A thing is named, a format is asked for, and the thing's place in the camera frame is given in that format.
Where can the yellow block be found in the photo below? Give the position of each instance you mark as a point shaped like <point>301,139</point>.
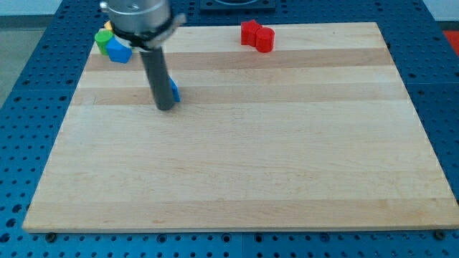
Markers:
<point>108,26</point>

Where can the red cylinder block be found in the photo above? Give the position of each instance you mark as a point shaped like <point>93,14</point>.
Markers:
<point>264,39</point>

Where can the green cylinder block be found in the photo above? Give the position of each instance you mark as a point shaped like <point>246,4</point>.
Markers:
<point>101,39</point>

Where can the blue pentagon block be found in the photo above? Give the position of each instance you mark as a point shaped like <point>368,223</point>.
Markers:
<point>117,52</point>

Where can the red star block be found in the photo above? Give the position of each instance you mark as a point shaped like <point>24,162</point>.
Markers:
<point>249,32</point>

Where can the light wooden board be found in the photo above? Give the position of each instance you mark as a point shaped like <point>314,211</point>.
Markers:
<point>318,135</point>

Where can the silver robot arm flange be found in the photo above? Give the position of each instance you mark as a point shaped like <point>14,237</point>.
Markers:
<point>142,24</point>

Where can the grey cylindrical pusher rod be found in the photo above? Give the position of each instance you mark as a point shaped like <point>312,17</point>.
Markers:
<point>158,78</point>

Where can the blue triangle block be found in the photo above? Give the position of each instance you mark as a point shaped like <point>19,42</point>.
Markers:
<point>175,90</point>

